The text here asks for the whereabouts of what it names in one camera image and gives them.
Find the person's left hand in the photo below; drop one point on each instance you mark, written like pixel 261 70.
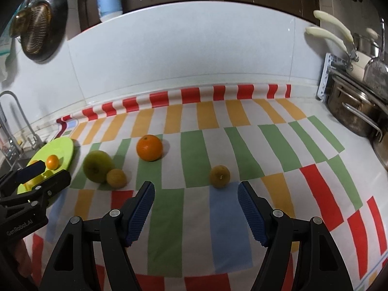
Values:
pixel 19 257

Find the black frying pan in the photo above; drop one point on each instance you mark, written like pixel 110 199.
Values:
pixel 45 33

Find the steel skimmer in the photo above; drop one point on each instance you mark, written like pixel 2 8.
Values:
pixel 377 75

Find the small tan round fruit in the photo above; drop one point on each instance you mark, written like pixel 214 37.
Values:
pixel 117 178
pixel 219 176

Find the yellow-green pear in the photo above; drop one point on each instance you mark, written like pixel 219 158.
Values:
pixel 31 185

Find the green apple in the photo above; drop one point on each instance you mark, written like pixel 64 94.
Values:
pixel 97 165

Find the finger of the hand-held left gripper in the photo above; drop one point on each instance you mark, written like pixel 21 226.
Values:
pixel 51 185
pixel 30 171

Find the white knife rack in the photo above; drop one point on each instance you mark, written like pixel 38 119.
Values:
pixel 326 75

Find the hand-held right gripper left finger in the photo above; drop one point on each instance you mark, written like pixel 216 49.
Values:
pixel 139 215

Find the striped colourful table cloth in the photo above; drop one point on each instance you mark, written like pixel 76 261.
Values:
pixel 197 218

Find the thin gooseneck faucet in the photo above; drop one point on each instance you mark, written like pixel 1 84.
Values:
pixel 22 115

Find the large steel pot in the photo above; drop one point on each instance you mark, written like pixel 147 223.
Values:
pixel 354 106

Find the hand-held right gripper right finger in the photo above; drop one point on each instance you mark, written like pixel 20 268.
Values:
pixel 253 215

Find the green plate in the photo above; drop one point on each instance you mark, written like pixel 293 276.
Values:
pixel 62 148

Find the large chrome faucet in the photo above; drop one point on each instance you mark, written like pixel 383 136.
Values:
pixel 9 151

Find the orange mandarin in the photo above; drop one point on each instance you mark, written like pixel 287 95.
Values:
pixel 52 162
pixel 149 148

